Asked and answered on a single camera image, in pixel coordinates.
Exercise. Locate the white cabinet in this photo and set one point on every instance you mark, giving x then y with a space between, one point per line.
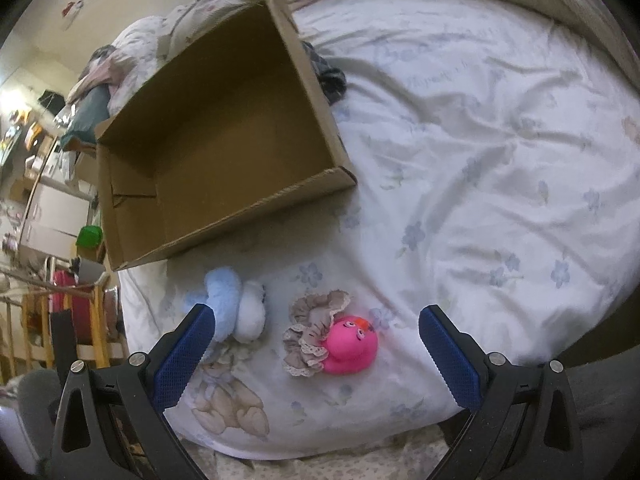
51 224

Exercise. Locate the pink rubber duck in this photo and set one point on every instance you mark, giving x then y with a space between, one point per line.
351 346

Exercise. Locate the beige lace scrunchie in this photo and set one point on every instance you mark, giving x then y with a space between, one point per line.
312 317

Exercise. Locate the light blue fluffy scrunchie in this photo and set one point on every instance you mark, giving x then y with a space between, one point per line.
222 294

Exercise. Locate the white floral bed sheet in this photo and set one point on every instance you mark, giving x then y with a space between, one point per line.
497 157

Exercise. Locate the wooden chair frame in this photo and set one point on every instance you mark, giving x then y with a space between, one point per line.
33 336

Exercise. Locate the dark crumpled cloth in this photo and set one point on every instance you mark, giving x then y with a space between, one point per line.
332 80

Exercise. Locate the teal pillow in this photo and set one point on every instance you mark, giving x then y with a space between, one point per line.
92 110

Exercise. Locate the green plastic container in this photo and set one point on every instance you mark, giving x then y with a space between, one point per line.
89 237

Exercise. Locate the pink bag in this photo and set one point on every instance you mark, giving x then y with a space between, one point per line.
80 307

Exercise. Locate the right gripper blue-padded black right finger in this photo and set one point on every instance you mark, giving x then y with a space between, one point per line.
523 421

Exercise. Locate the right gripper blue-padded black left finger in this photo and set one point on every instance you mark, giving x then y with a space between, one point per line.
111 422

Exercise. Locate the brown cardboard box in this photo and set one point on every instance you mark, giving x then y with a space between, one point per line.
233 128

